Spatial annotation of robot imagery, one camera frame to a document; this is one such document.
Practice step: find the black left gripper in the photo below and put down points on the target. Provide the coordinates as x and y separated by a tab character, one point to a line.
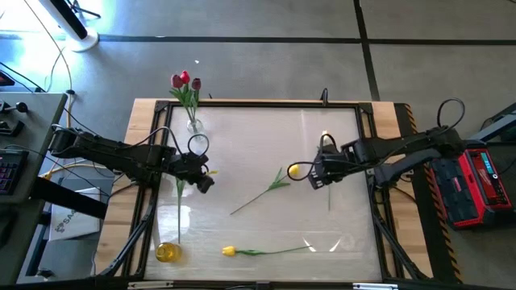
189	165

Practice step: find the yellow glass vase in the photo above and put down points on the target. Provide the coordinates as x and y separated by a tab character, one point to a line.
167	252

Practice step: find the black keyboard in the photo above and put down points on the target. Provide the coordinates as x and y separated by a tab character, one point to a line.
10	173

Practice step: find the clear glass vase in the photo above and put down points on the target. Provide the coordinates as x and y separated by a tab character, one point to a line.
195	128

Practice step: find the white printed bag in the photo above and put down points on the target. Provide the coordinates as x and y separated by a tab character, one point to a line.
74	225

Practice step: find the office desk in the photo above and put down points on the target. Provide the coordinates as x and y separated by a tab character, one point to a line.
40	117

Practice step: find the black white tower fan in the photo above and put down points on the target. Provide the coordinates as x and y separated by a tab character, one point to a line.
68	20

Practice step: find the red black power station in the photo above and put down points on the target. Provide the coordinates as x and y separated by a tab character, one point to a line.
469	193

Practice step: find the dark red artificial tulip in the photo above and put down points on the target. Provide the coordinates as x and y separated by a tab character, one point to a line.
196	84
176	81

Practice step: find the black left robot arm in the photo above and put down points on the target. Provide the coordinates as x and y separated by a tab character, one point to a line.
113	151

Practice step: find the bright red artificial tulip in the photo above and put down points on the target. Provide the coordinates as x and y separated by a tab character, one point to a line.
185	76

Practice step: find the small black desk device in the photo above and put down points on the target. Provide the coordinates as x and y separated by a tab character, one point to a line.
20	107

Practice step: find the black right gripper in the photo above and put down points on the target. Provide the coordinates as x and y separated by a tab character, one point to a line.
328	167

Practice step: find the yellow artificial tulip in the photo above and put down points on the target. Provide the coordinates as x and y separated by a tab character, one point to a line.
229	251
294	170

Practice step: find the black table frame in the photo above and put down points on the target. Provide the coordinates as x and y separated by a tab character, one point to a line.
142	262

